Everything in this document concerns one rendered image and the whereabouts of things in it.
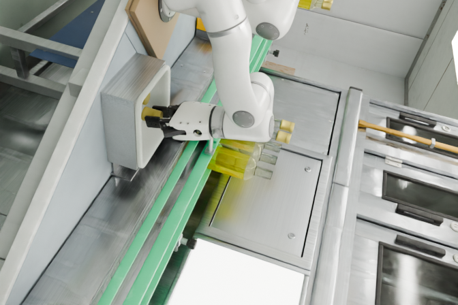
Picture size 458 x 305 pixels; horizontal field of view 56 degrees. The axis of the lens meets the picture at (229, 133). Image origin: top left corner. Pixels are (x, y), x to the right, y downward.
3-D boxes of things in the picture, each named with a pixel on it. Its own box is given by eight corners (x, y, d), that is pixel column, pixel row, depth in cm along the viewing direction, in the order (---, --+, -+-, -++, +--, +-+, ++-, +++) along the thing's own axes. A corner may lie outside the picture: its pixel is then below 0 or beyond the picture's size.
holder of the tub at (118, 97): (109, 175, 112) (137, 184, 111) (99, 91, 93) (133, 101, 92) (139, 133, 124) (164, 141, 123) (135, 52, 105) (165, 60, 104)
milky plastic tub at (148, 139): (109, 163, 108) (141, 173, 107) (101, 92, 93) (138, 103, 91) (140, 120, 120) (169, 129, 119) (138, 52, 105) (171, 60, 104)
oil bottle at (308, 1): (272, 1, 214) (328, 15, 210) (275, -10, 210) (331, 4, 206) (275, -4, 218) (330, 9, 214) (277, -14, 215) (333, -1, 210)
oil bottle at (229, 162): (184, 162, 130) (251, 183, 127) (185, 149, 126) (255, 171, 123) (190, 150, 134) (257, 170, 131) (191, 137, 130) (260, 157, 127)
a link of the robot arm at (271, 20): (221, 7, 100) (289, 24, 98) (238, -31, 106) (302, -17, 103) (222, 35, 109) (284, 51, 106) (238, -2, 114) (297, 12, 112)
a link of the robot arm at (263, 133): (265, 92, 87) (275, 69, 94) (215, 89, 91) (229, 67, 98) (270, 150, 96) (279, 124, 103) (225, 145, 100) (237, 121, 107)
